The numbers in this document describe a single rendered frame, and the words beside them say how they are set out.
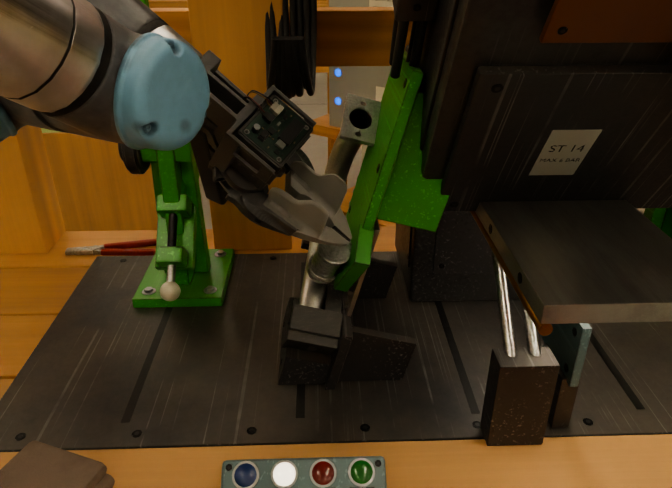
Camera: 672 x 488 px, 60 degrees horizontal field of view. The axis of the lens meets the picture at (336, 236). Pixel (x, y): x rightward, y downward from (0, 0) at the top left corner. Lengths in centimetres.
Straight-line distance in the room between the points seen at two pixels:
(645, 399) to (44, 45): 70
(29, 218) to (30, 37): 79
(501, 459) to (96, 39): 54
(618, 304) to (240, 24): 66
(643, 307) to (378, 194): 26
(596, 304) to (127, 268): 74
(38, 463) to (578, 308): 52
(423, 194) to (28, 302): 65
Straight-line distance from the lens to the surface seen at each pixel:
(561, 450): 70
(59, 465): 66
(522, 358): 62
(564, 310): 49
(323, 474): 56
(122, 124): 40
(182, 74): 40
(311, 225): 55
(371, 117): 67
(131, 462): 68
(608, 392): 79
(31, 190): 111
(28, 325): 96
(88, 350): 84
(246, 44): 93
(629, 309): 51
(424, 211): 62
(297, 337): 68
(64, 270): 108
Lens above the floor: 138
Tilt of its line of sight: 27 degrees down
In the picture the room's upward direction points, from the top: straight up
